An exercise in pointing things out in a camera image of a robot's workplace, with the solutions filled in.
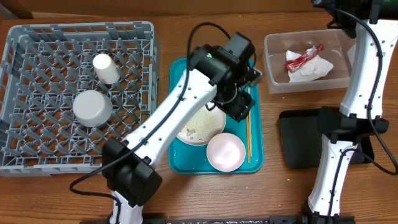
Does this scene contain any large white plate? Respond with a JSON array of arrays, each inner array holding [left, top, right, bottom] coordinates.
[[177, 106, 226, 146]]

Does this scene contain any red snack wrapper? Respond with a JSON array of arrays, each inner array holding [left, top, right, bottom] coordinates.
[[284, 44, 324, 73]]

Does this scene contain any grey plastic dish rack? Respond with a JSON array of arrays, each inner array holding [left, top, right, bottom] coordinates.
[[1, 21, 159, 177]]

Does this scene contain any white cup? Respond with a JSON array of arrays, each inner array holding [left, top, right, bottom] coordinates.
[[93, 54, 120, 85]]

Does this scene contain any small pink plate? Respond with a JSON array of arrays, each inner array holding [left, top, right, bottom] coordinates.
[[206, 133, 246, 172]]

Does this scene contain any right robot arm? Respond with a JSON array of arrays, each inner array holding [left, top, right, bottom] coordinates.
[[299, 1, 397, 223]]

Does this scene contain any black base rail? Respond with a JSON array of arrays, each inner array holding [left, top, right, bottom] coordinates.
[[142, 214, 356, 224]]

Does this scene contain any clear plastic bin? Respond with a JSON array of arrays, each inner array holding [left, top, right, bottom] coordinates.
[[263, 29, 356, 94]]

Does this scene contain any white napkin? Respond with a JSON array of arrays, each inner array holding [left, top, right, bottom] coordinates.
[[288, 55, 334, 83]]

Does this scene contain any grey bowl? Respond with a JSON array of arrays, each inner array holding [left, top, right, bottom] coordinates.
[[72, 90, 113, 128]]

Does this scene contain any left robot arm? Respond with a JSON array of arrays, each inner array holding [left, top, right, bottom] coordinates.
[[102, 32, 262, 223]]

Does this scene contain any black plastic tray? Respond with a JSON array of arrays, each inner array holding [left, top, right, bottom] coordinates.
[[279, 106, 374, 172]]

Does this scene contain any teal plastic tray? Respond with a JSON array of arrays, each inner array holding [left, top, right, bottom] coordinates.
[[169, 58, 264, 174]]

